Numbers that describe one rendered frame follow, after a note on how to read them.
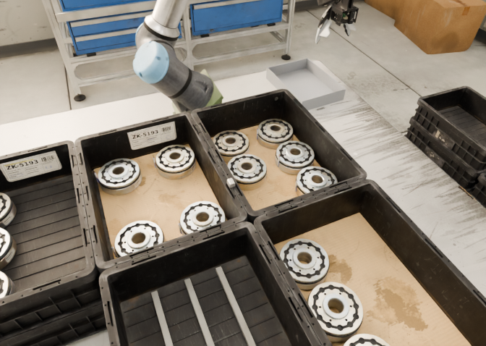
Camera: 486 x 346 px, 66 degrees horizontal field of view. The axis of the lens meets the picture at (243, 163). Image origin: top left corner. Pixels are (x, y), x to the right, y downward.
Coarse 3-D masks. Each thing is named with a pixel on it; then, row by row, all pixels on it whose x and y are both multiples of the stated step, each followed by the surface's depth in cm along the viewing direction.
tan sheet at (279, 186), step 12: (252, 132) 110; (252, 144) 107; (264, 156) 103; (276, 168) 100; (276, 180) 96; (288, 180) 97; (252, 192) 93; (264, 192) 94; (276, 192) 94; (288, 192) 94; (252, 204) 91; (264, 204) 91
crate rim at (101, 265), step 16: (128, 128) 95; (192, 128) 96; (80, 144) 91; (80, 160) 87; (80, 176) 83; (224, 176) 83; (240, 208) 77; (96, 224) 73; (224, 224) 74; (96, 240) 72; (176, 240) 71; (96, 256) 68; (128, 256) 68
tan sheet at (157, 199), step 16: (144, 160) 101; (144, 176) 97; (160, 176) 97; (192, 176) 97; (144, 192) 93; (160, 192) 93; (176, 192) 93; (192, 192) 93; (208, 192) 93; (112, 208) 89; (128, 208) 89; (144, 208) 89; (160, 208) 89; (176, 208) 89; (112, 224) 86; (160, 224) 86; (176, 224) 86; (112, 240) 83
